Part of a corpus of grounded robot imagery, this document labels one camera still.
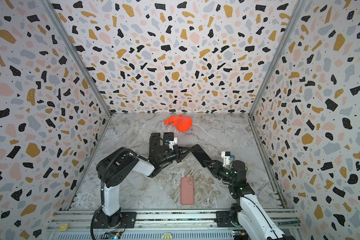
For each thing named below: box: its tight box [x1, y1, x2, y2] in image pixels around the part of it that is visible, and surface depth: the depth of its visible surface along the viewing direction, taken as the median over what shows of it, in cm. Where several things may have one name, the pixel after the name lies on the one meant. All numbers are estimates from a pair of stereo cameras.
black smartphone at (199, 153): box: [190, 144, 212, 168], surface depth 85 cm
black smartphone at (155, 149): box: [148, 132, 164, 164], surface depth 75 cm
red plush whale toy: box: [163, 114, 193, 132], surface depth 111 cm
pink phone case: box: [180, 177, 194, 205], surface depth 86 cm
